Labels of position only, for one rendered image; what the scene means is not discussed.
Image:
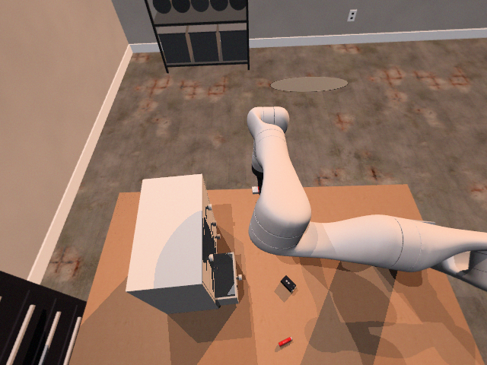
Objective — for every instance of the black 9v battery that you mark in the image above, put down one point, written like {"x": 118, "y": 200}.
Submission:
{"x": 288, "y": 283}

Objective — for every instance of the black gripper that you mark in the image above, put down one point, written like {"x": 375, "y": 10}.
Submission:
{"x": 258, "y": 175}

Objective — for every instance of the red battery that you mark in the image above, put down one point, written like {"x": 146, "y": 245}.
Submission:
{"x": 285, "y": 341}

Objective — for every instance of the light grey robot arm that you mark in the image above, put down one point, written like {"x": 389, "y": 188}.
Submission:
{"x": 282, "y": 214}

